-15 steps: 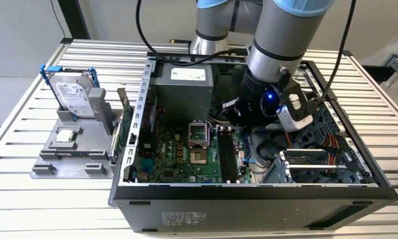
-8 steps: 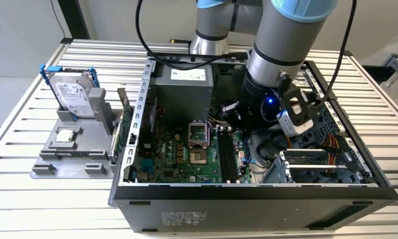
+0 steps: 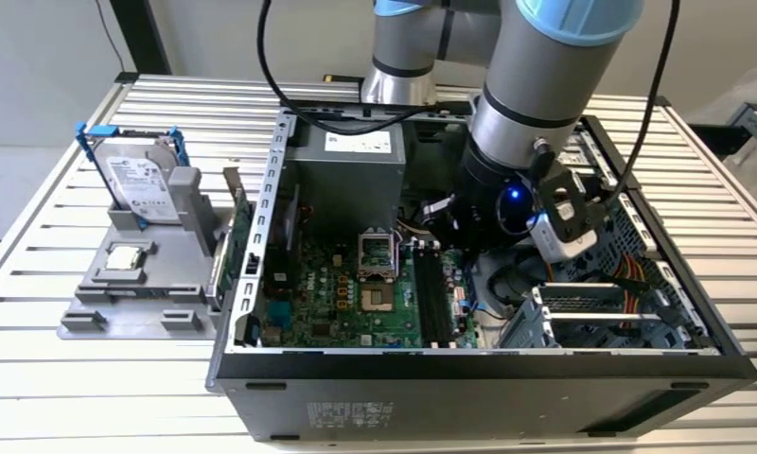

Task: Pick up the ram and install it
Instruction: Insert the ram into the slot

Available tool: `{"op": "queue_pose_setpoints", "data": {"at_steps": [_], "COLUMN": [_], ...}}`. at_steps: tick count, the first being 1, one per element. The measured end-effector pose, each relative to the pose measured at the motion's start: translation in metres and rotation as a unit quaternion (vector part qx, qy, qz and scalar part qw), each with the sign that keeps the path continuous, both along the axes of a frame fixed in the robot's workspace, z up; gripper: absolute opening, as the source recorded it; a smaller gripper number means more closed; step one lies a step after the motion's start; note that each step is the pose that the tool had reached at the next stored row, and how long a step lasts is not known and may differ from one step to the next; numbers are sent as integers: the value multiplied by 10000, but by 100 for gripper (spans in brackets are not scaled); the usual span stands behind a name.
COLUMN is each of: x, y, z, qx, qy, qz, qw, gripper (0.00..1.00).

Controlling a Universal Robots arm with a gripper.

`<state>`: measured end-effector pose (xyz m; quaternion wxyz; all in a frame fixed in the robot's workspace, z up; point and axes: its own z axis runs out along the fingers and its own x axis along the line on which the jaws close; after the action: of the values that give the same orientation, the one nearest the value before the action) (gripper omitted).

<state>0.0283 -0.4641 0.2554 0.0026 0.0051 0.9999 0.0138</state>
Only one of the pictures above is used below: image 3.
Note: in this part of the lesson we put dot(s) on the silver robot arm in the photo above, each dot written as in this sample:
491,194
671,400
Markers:
529,94

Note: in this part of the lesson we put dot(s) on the metal socket locking lever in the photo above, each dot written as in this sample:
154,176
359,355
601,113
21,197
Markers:
395,260

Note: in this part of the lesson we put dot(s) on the CPU socket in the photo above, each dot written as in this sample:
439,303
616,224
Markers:
377,298

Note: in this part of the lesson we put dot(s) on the grey power supply unit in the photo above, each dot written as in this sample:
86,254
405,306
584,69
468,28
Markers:
347,189

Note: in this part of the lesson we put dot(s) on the metal disk bay cage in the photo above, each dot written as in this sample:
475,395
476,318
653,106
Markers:
580,302

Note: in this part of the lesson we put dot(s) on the green motherboard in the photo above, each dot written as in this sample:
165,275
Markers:
303,257

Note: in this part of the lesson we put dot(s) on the green graphics card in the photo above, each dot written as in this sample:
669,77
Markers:
244,217

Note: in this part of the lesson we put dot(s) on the black PC case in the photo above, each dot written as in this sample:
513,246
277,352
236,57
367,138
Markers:
416,406

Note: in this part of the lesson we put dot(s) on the yellow black connector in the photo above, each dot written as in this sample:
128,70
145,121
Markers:
328,77

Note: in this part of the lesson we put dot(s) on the grey parts rack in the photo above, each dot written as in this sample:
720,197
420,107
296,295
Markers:
164,267

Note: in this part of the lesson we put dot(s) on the silver hard disk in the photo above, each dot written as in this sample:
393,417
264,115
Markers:
134,184

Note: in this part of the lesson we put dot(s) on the silver CPU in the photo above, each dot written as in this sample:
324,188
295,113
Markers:
122,257

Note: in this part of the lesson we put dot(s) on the blue disk carrier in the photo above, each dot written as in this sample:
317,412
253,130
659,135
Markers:
102,131

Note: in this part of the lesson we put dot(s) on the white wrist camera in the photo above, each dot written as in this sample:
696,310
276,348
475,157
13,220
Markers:
571,248

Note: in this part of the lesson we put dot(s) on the black metal post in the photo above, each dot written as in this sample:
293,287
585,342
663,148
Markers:
145,38

